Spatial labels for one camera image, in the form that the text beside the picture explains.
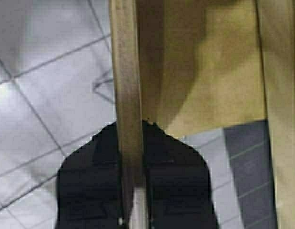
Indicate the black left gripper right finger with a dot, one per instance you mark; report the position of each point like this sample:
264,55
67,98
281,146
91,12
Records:
178,183

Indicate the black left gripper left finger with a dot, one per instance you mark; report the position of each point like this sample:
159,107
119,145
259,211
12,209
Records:
88,185

